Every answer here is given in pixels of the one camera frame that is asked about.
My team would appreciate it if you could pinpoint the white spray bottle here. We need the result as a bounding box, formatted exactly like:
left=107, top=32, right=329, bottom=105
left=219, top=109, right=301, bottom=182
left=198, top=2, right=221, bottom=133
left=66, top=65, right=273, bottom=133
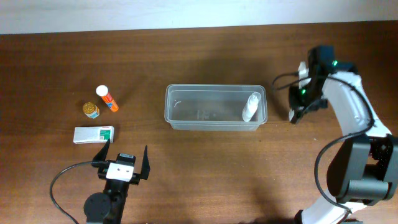
left=242, top=92, right=261, bottom=122

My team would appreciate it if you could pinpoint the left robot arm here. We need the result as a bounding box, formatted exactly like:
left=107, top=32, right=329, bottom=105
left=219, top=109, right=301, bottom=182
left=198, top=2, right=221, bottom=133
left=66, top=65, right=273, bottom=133
left=83, top=140, right=150, bottom=224

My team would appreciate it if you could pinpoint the small jar gold lid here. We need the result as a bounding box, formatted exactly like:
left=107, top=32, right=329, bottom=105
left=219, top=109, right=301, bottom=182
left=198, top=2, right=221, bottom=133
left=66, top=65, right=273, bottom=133
left=82, top=102, right=100, bottom=119

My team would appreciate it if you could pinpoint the orange tube white cap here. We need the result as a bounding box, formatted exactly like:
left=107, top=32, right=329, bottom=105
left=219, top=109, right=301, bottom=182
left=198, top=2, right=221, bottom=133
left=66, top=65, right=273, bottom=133
left=96, top=85, right=119, bottom=112

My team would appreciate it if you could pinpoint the clear plastic container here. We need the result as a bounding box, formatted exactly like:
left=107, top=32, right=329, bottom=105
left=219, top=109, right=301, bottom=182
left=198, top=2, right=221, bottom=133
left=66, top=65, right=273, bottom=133
left=164, top=84, right=267, bottom=131

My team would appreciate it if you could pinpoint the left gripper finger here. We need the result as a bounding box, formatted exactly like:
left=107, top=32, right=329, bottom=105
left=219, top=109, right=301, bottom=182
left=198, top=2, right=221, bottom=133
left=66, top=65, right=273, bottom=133
left=139, top=146, right=150, bottom=180
left=93, top=139, right=110, bottom=162

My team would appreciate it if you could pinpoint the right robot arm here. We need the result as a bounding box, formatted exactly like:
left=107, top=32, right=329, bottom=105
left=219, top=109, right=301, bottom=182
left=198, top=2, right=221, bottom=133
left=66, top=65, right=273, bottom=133
left=289, top=45, right=397, bottom=223

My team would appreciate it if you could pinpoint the white green medicine box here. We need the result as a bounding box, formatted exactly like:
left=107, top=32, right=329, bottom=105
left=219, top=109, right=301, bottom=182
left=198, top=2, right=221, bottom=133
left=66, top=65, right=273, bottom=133
left=73, top=126, right=114, bottom=144

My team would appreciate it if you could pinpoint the dark bottle white cap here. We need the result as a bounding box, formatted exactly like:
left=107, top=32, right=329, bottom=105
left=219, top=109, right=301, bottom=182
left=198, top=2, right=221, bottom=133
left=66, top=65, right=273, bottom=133
left=289, top=109, right=296, bottom=124

